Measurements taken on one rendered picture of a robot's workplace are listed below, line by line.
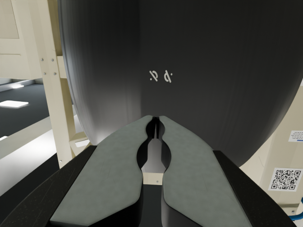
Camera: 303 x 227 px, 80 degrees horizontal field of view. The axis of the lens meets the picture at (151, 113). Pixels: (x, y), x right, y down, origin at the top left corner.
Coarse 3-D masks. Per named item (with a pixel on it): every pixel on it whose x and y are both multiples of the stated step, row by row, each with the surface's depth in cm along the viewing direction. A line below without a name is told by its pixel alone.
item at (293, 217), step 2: (302, 198) 54; (302, 200) 53; (302, 202) 53; (302, 212) 50; (298, 214) 50; (300, 214) 50; (302, 214) 50; (290, 216) 50; (292, 216) 50; (294, 216) 50; (296, 216) 50; (298, 216) 50; (300, 216) 50; (302, 216) 50; (290, 218) 49; (292, 218) 49; (294, 218) 49; (296, 218) 49; (298, 218) 49; (300, 218) 49; (302, 218) 50; (292, 220) 50
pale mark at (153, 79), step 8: (152, 64) 19; (160, 64) 19; (168, 64) 19; (176, 64) 19; (152, 72) 19; (160, 72) 19; (168, 72) 19; (152, 80) 19; (160, 80) 19; (168, 80) 19
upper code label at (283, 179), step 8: (280, 168) 47; (288, 168) 47; (296, 168) 47; (272, 176) 48; (280, 176) 48; (288, 176) 48; (296, 176) 48; (272, 184) 49; (280, 184) 49; (288, 184) 49; (296, 184) 49
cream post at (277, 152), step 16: (288, 112) 42; (288, 128) 43; (272, 144) 45; (288, 144) 45; (256, 160) 51; (272, 160) 47; (288, 160) 46; (256, 176) 51; (272, 192) 50; (288, 192) 50; (288, 208) 52
